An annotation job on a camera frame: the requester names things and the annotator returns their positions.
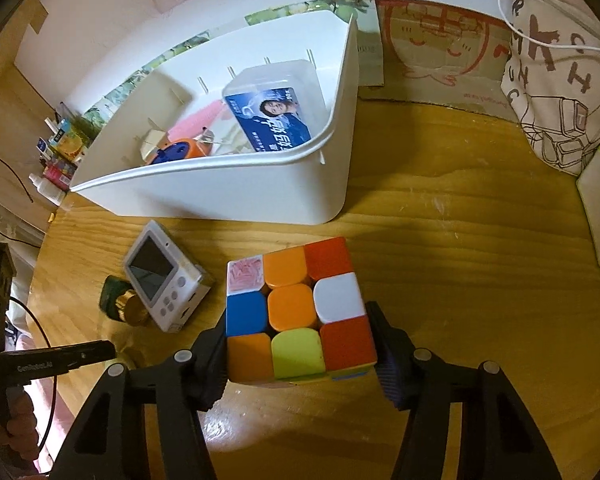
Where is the multicoloured puzzle cube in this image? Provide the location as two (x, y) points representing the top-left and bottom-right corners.
(225, 236), (377, 386)

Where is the person's left hand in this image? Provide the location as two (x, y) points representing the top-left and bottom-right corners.
(6, 391), (40, 462)

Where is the green perfume bottle gold cap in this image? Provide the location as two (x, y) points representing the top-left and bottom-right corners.
(98, 275), (149, 326)

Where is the orange juice carton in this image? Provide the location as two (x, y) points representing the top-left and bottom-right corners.
(50, 119), (88, 165)

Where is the white plastic holder piece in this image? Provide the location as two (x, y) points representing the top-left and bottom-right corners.
(140, 129), (169, 164)

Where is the pink correction tape dispenser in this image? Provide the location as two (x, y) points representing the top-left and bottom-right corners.
(168, 100), (224, 142)

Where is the white plastic storage bin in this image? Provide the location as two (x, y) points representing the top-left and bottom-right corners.
(70, 11), (358, 226)

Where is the printed canvas bag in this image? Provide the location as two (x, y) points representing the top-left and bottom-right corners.
(501, 0), (600, 176)

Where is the white box blue label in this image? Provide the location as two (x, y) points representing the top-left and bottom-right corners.
(222, 60), (328, 152)

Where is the cartoon cardboard box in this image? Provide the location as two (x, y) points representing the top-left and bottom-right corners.
(358, 0), (516, 122)

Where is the black cable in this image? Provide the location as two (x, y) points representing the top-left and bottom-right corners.
(0, 148), (59, 453)

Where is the white digital camera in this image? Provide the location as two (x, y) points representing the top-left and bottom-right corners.
(122, 220), (214, 333)

